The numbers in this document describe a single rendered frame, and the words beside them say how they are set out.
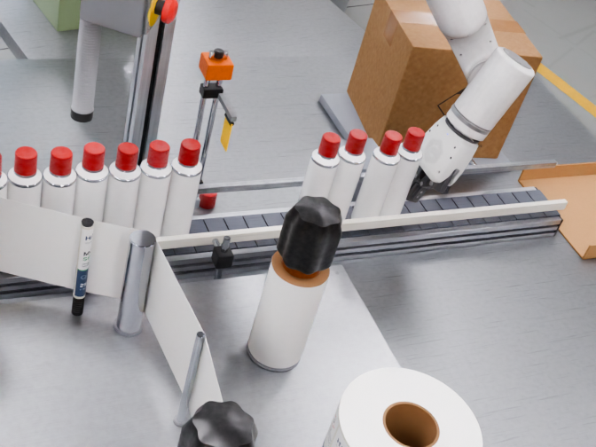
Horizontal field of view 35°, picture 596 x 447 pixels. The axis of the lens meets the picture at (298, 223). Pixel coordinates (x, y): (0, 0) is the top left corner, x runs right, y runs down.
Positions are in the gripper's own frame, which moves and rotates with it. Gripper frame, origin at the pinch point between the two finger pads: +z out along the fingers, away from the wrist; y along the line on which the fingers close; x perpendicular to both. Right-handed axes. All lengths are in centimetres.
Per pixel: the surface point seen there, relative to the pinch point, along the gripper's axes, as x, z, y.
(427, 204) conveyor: 8.3, 3.6, -2.5
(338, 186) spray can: -18.6, 2.6, 1.4
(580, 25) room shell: 267, 3, -220
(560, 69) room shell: 229, 17, -179
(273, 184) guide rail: -27.9, 8.2, -3.1
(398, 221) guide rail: -3.3, 4.8, 4.3
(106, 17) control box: -72, -12, -2
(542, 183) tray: 44.6, -4.7, -11.0
